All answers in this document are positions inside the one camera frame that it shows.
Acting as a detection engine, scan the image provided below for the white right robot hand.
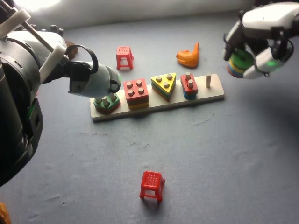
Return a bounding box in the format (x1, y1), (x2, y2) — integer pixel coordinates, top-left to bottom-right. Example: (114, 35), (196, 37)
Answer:
(223, 1), (299, 80)

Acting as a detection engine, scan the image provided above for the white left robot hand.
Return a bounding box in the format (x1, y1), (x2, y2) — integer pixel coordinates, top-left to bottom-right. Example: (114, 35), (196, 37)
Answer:
(4, 24), (122, 98)

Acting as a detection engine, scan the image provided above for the green ring block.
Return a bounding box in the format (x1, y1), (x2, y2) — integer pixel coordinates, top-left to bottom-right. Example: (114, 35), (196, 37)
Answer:
(227, 50), (256, 79)

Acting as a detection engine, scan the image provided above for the green-topped block stack with pegs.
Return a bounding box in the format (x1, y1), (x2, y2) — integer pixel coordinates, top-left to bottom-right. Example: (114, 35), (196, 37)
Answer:
(93, 93), (121, 115)

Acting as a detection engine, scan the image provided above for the red-topped square block stack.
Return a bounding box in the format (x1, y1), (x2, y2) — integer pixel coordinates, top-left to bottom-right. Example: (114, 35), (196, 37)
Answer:
(123, 78), (150, 111)

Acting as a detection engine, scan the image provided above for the yellow-topped triangle block stack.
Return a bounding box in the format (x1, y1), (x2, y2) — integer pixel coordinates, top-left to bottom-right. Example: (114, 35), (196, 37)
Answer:
(150, 72), (177, 103)

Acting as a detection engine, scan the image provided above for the red-topped oblong block stack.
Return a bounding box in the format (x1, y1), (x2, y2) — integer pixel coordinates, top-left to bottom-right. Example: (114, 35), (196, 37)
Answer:
(180, 71), (198, 100)

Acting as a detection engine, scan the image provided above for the wooden shape sorter board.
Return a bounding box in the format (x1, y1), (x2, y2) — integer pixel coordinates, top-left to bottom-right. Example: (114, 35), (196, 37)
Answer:
(90, 74), (225, 122)

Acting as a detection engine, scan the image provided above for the red toy stool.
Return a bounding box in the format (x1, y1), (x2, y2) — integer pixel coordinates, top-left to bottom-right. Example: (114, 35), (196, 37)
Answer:
(139, 170), (166, 202)
(116, 45), (135, 70)

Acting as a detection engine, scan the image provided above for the brown toy food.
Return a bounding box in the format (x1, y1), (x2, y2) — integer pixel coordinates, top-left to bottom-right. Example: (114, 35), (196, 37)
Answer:
(64, 41), (79, 59)

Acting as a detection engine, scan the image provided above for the white backdrop cloth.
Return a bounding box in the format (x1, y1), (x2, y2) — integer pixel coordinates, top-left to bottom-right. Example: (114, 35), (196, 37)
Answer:
(14, 0), (299, 30)

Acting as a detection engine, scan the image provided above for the orange toy chicken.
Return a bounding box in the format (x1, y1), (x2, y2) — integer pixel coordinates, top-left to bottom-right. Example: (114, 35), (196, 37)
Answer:
(176, 42), (200, 69)

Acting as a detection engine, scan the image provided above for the grey table cloth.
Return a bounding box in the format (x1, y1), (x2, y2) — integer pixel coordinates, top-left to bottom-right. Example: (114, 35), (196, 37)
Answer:
(0, 14), (299, 224)

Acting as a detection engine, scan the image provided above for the orange toy bread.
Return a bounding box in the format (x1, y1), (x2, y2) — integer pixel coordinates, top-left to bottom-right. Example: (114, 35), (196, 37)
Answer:
(0, 202), (12, 224)

